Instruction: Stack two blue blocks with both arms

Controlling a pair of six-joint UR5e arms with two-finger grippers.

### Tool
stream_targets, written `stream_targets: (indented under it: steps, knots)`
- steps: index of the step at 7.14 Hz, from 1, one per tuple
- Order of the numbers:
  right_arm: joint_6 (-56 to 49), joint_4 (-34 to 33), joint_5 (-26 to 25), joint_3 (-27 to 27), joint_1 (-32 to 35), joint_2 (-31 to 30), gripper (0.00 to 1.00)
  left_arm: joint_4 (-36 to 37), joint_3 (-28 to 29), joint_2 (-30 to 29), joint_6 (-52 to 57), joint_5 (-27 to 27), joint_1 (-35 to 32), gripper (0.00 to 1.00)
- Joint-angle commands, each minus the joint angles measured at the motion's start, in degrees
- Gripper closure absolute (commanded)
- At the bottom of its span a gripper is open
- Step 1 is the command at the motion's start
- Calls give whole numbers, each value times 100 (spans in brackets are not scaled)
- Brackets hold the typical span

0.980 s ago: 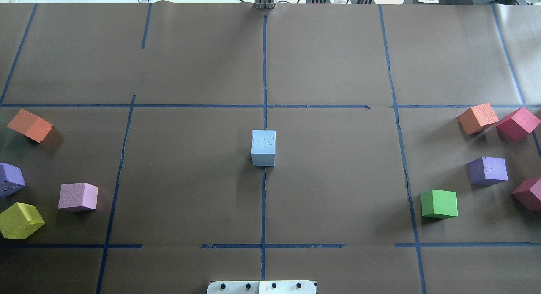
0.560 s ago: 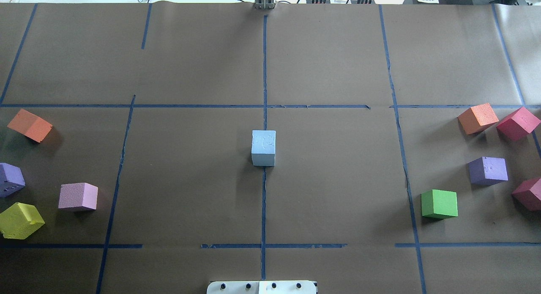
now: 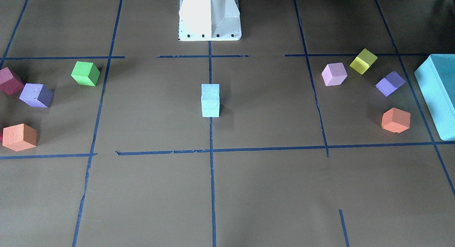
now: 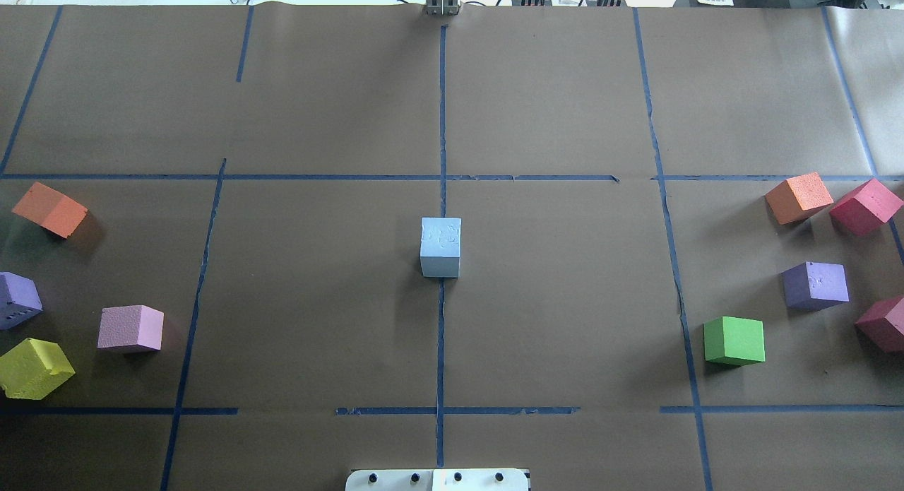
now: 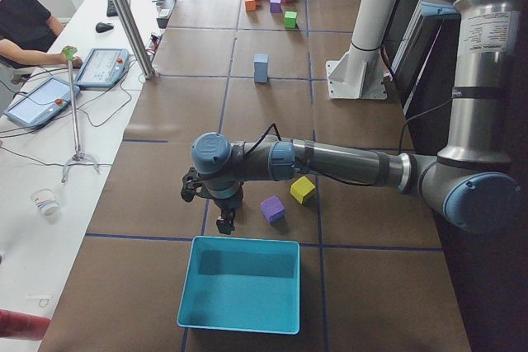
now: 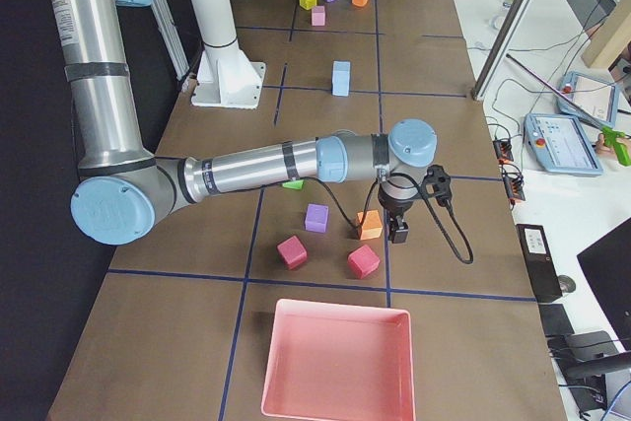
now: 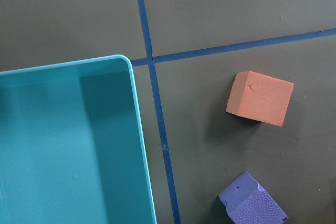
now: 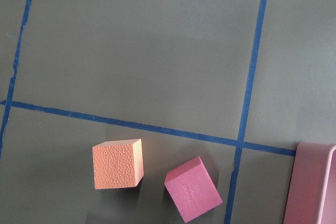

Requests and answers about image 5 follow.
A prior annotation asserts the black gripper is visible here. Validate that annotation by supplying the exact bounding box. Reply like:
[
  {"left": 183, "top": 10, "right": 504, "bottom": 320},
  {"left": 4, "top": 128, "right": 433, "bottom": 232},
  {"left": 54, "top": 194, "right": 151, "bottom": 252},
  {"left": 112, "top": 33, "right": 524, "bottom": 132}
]
[{"left": 214, "top": 186, "right": 243, "bottom": 234}]

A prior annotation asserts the light blue foam block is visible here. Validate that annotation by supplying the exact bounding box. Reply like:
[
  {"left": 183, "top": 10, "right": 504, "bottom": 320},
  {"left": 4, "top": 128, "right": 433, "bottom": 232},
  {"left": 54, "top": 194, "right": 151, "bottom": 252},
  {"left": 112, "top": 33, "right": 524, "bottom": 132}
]
[
  {"left": 253, "top": 63, "right": 268, "bottom": 83},
  {"left": 253, "top": 54, "right": 269, "bottom": 68}
]

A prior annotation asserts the purple foam block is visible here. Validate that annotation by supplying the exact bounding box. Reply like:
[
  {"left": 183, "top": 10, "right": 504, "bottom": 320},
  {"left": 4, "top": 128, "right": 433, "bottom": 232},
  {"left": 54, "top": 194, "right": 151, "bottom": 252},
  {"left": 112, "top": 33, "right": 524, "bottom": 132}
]
[
  {"left": 260, "top": 195, "right": 285, "bottom": 223},
  {"left": 269, "top": 0, "right": 282, "bottom": 13}
]

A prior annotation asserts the teal plastic bin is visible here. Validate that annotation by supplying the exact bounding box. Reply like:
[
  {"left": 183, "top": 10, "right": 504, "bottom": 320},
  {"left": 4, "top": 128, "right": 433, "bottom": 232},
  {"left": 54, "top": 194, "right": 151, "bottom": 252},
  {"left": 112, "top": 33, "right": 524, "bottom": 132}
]
[{"left": 177, "top": 236, "right": 301, "bottom": 335}]

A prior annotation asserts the yellow foam block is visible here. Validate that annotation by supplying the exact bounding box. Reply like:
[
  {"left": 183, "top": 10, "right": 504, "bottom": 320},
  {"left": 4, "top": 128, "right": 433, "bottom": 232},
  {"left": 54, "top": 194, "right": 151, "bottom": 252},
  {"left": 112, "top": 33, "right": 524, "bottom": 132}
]
[{"left": 290, "top": 176, "right": 316, "bottom": 204}]

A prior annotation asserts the paper cup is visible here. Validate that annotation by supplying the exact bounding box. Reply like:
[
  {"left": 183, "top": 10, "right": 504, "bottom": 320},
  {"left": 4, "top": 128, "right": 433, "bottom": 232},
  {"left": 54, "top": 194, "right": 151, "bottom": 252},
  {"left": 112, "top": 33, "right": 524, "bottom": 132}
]
[{"left": 31, "top": 189, "right": 59, "bottom": 216}]

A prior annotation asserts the far teach pendant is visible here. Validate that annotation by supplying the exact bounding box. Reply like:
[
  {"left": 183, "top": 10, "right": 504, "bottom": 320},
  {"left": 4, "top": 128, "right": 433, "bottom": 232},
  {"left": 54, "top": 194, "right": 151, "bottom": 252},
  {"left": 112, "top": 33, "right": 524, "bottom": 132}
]
[{"left": 74, "top": 48, "right": 129, "bottom": 91}]

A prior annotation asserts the teach pendant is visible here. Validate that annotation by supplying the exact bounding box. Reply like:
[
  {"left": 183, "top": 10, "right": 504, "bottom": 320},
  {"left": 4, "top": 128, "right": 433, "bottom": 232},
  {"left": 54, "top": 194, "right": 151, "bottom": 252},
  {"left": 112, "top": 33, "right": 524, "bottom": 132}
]
[
  {"left": 3, "top": 77, "right": 71, "bottom": 129},
  {"left": 74, "top": 48, "right": 129, "bottom": 91}
]

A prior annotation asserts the green foam block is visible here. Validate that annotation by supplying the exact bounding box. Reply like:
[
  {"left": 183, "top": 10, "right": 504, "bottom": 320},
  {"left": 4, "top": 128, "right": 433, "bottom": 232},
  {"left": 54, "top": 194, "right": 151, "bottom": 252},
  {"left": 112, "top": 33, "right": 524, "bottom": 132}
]
[{"left": 283, "top": 11, "right": 298, "bottom": 29}]

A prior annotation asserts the near teach pendant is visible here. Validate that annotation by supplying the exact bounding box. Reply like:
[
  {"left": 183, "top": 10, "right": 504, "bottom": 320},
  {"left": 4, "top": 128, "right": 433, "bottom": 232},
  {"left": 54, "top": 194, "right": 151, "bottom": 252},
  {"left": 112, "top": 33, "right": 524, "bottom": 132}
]
[{"left": 3, "top": 77, "right": 71, "bottom": 129}]

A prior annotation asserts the far orange foam block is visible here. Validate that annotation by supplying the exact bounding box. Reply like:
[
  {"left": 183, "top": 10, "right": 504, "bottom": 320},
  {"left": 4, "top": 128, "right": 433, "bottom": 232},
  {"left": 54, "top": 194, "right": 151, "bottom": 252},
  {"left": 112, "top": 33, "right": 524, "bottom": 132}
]
[{"left": 243, "top": 0, "right": 257, "bottom": 12}]

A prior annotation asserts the far purple foam block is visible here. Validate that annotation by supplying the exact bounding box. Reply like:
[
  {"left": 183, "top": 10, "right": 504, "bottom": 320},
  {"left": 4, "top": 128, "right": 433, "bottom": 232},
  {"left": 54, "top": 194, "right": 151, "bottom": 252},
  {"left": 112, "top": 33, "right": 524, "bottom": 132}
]
[{"left": 269, "top": 0, "right": 282, "bottom": 13}]

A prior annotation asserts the red object at edge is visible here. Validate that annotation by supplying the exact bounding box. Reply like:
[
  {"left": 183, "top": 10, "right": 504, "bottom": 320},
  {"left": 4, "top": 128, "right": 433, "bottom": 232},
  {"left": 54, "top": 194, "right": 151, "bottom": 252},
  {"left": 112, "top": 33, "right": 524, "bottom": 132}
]
[{"left": 1, "top": 309, "right": 50, "bottom": 340}]

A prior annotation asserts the metal stand with green knob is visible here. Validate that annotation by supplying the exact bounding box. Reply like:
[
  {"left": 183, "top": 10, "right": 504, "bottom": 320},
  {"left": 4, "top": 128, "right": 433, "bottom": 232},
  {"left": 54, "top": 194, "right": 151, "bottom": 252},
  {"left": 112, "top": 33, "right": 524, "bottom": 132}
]
[{"left": 61, "top": 46, "right": 100, "bottom": 184}]

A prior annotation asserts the black computer mouse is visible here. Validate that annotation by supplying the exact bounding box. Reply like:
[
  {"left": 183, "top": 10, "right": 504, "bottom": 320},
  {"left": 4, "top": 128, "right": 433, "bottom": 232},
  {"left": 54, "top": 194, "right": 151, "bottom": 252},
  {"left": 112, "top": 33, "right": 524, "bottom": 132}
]
[{"left": 95, "top": 22, "right": 114, "bottom": 33}]

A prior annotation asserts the person in black shirt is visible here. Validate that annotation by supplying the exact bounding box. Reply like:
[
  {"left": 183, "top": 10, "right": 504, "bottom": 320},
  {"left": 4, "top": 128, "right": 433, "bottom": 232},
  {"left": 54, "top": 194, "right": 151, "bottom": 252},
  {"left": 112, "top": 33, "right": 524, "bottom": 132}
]
[{"left": 1, "top": 0, "right": 68, "bottom": 68}]

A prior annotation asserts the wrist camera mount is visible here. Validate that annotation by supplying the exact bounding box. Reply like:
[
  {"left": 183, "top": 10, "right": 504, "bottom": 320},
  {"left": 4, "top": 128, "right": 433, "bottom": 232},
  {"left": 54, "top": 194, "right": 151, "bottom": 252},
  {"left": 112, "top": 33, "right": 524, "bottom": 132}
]
[{"left": 181, "top": 167, "right": 210, "bottom": 203}]

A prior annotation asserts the aluminium frame post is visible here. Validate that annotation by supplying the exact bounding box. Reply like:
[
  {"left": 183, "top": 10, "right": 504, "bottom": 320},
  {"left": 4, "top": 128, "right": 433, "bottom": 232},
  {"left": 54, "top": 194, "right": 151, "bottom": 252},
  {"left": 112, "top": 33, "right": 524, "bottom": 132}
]
[{"left": 112, "top": 0, "right": 155, "bottom": 80}]

